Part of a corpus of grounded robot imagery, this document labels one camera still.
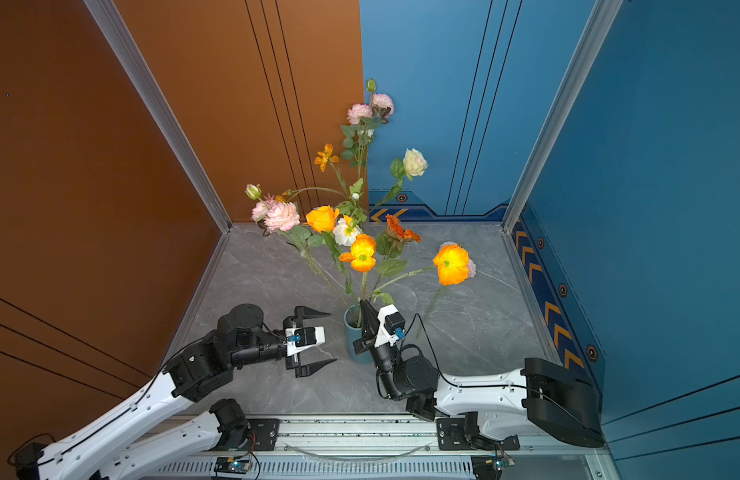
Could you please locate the teal ceramic vase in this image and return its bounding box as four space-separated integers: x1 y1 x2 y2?
344 305 373 365

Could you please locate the orange flower stem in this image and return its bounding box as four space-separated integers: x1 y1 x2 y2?
338 233 474 313

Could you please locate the orange gerbera with leaf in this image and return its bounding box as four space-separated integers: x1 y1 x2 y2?
367 215 425 301

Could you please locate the yellow ranunculus flower stem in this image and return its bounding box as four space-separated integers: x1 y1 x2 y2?
306 206 353 296

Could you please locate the small pink rose spray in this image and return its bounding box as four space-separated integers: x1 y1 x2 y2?
245 184 350 304

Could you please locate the yellow cosmos flower stem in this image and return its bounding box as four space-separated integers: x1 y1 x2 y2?
273 143 353 203

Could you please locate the white poppy fuzzy green stem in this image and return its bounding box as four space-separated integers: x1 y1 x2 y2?
332 178 368 247

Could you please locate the pink peony flower stem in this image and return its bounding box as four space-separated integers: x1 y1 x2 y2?
423 242 477 320

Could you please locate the pink rose spray with leaves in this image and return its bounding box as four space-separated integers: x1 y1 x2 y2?
340 78 395 181

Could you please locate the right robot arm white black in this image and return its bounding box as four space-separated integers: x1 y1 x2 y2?
354 300 605 450

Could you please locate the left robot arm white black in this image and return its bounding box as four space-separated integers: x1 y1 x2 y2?
8 304 327 479

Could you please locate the clear glass vase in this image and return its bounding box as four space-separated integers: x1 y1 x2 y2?
351 230 376 259

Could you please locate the green circuit board left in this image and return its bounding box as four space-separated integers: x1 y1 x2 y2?
213 456 254 476

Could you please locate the green circuit board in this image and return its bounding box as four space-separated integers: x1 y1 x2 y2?
213 456 254 476
471 456 516 480

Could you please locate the green circuit board right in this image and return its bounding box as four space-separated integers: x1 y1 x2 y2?
471 456 516 480

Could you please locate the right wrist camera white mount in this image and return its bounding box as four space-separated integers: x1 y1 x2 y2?
374 304 407 348

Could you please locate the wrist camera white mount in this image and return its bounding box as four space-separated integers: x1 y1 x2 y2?
374 304 407 348
285 327 326 350

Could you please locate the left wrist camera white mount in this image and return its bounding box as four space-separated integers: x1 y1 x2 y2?
285 327 326 350

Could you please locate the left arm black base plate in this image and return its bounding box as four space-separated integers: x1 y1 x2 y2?
210 418 281 453

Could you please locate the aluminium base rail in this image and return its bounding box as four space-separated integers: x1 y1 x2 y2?
149 414 620 479

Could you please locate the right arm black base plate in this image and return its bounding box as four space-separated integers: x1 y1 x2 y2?
435 418 521 453

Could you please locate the aluminium corner post left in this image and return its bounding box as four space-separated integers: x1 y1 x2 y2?
84 0 233 234

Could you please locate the aluminium corner post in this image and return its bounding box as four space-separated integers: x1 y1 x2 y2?
84 0 233 234
502 0 624 234

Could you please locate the aluminium corner post right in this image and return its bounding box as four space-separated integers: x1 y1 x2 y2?
502 0 624 234

